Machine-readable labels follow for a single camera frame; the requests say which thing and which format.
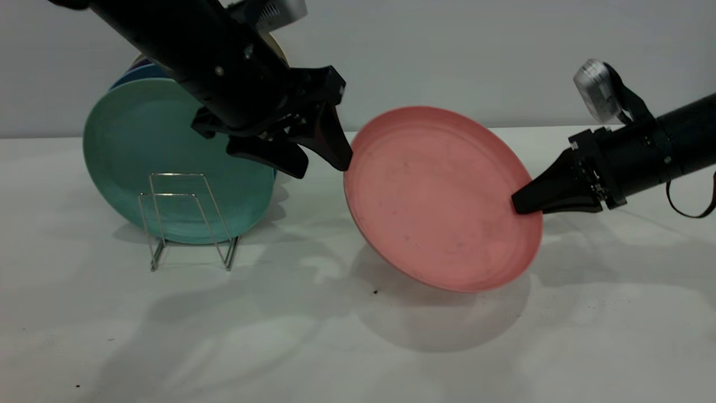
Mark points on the blue round plate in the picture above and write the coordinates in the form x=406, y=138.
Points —
x=140, y=73

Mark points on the green round plate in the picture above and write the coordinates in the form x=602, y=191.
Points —
x=140, y=157

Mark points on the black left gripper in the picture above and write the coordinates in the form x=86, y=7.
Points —
x=319, y=84

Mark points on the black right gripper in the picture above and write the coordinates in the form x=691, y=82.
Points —
x=596, y=168

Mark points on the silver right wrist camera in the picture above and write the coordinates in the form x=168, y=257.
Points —
x=596, y=89

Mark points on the navy round plate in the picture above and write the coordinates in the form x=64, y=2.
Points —
x=142, y=62

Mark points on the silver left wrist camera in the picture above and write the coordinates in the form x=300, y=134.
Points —
x=279, y=11

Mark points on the pink round plate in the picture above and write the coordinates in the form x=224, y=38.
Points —
x=436, y=201

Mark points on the beige round plate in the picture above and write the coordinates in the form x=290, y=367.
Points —
x=278, y=50

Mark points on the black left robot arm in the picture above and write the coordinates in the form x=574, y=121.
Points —
x=184, y=45

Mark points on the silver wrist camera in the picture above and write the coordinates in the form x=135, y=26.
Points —
x=596, y=89
x=279, y=11

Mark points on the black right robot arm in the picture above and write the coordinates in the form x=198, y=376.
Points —
x=671, y=145

